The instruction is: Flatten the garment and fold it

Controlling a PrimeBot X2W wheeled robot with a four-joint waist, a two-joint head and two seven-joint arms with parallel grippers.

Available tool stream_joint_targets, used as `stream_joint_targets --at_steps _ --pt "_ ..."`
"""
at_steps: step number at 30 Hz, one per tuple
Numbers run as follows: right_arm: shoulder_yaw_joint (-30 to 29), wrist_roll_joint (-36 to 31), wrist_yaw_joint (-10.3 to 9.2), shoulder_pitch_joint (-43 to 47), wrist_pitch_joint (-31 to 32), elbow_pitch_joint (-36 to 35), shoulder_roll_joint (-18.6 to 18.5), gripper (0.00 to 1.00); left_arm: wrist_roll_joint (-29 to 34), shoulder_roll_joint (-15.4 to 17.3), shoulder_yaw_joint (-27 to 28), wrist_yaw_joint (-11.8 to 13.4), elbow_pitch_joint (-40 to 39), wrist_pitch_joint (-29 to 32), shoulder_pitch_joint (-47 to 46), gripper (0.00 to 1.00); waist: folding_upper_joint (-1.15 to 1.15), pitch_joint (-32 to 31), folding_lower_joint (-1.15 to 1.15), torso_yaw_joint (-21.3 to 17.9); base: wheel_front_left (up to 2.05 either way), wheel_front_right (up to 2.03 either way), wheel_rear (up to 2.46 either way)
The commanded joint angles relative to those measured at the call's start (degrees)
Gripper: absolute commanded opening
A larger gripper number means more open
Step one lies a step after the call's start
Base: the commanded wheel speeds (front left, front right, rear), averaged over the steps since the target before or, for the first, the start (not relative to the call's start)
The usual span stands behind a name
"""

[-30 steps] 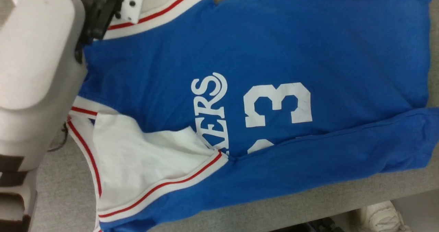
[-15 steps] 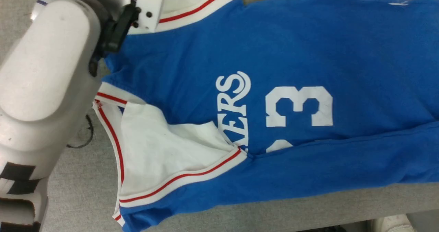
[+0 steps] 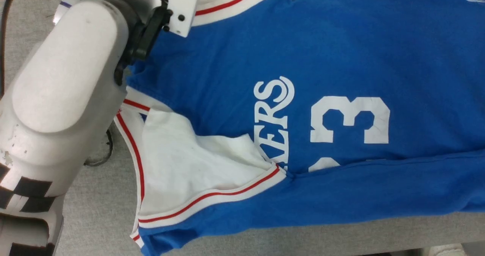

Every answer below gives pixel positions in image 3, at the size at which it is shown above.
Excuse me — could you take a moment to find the white cable label tag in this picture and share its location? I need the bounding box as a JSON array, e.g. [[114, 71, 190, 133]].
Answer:
[[52, 0, 73, 25]]

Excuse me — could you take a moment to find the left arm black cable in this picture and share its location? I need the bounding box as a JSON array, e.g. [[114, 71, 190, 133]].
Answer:
[[0, 0, 22, 97]]

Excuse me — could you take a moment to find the thin black looped cable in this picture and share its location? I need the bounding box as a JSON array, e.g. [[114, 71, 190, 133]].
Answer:
[[83, 129, 114, 167]]

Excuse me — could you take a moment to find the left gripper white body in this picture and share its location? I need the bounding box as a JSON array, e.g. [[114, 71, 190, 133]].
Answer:
[[76, 0, 201, 37]]

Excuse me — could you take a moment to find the blue white basketball jersey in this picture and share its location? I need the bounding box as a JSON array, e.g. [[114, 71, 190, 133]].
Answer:
[[114, 0, 485, 256]]

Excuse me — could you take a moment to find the white rounded object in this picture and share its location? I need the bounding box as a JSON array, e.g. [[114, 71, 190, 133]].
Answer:
[[428, 244, 467, 256]]

